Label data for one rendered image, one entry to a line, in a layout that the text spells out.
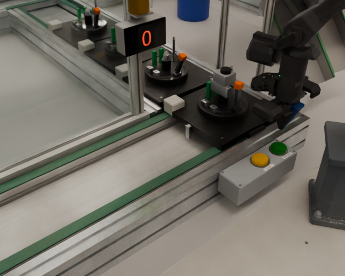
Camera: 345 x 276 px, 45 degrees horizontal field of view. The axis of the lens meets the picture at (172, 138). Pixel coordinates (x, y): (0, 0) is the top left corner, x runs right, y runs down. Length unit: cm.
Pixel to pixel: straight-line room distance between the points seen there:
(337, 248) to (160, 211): 41
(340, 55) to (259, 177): 61
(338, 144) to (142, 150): 49
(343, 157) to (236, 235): 29
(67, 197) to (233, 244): 40
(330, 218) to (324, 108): 52
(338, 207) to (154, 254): 43
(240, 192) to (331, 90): 73
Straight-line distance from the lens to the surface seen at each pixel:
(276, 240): 100
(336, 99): 154
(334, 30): 148
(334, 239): 104
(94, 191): 101
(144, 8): 100
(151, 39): 104
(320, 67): 136
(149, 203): 92
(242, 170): 100
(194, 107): 119
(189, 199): 96
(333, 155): 93
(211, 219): 101
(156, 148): 112
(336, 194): 100
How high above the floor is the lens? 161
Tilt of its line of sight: 37 degrees down
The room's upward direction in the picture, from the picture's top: straight up
